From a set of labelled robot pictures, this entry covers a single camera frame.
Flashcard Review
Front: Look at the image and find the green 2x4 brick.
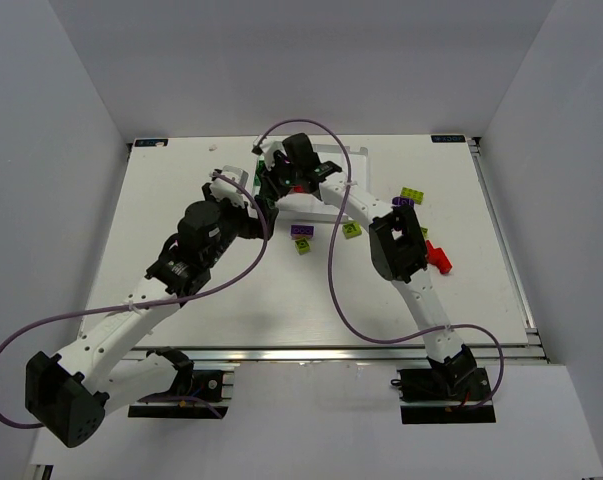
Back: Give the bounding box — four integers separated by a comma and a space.
253, 157, 266, 194

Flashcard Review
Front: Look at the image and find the lime 2x4 brick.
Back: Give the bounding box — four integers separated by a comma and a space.
400, 187, 424, 205

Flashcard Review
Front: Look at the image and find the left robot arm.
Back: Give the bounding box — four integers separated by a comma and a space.
26, 198, 278, 448

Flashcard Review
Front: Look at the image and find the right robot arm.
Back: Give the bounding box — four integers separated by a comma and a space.
252, 133, 477, 395

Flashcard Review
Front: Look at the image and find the purple 2x3 brick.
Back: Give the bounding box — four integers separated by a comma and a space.
290, 224, 314, 239

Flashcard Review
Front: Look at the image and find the white divided sorting tray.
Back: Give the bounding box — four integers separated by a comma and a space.
275, 143, 371, 223

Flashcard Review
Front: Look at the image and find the purple rounded brick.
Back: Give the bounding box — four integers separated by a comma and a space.
392, 196, 415, 207

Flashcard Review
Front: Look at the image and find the dark label sticker left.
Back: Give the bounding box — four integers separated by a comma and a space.
133, 138, 168, 148

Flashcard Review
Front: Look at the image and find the dark label sticker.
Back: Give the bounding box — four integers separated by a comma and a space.
430, 134, 466, 143
133, 138, 168, 148

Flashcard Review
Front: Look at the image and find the dark label sticker right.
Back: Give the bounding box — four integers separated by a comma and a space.
430, 134, 466, 143

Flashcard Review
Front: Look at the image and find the red stepped brick right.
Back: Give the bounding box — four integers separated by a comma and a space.
426, 240, 453, 275

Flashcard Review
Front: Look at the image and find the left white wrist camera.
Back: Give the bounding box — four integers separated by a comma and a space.
210, 165, 249, 208

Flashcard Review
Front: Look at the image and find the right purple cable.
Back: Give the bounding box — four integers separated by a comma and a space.
253, 118, 506, 412

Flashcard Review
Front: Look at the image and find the purple cable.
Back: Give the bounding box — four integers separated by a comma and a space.
253, 118, 506, 412
0, 169, 271, 430

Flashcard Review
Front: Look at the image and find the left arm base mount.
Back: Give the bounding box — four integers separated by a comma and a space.
127, 347, 233, 420

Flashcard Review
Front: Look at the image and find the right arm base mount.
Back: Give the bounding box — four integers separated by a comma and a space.
390, 368, 496, 425

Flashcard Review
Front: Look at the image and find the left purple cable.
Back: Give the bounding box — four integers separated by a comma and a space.
0, 169, 271, 430

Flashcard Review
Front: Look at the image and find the aluminium table frame rail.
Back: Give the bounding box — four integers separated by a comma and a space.
70, 137, 552, 364

